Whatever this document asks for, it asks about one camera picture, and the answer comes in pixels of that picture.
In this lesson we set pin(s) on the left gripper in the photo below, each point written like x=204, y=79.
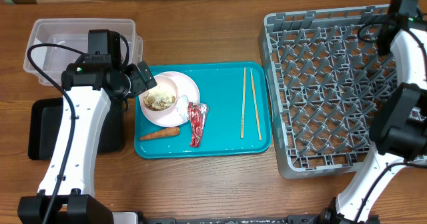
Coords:
x=139, y=84

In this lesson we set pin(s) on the rice and food scraps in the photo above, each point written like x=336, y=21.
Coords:
x=159, y=99

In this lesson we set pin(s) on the pink bowl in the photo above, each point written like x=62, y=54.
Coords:
x=165, y=83

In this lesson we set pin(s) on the pink plate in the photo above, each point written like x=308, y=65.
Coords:
x=186, y=86

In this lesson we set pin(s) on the white tissue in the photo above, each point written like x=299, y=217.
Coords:
x=182, y=108

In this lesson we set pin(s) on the red foil wrapper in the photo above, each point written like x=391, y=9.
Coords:
x=197, y=118

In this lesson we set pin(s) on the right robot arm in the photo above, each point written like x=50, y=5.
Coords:
x=396, y=139

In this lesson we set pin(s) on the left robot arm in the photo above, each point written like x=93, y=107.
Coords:
x=88, y=86

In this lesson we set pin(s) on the grey dishwasher rack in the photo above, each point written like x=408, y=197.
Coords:
x=326, y=82

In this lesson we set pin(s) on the orange carrot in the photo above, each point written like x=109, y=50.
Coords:
x=163, y=133

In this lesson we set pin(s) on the clear plastic bin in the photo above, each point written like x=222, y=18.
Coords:
x=73, y=33

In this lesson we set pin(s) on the black tray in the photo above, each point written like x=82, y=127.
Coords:
x=46, y=116

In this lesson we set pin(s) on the teal serving tray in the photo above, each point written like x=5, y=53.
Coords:
x=220, y=87

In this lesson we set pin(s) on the left wooden chopstick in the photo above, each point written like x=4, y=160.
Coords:
x=243, y=104

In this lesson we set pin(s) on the wooden chopstick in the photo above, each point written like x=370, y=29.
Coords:
x=255, y=105
x=243, y=104

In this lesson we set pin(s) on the right wooden chopstick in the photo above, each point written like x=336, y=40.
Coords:
x=255, y=105

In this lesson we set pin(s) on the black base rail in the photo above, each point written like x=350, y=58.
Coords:
x=230, y=220

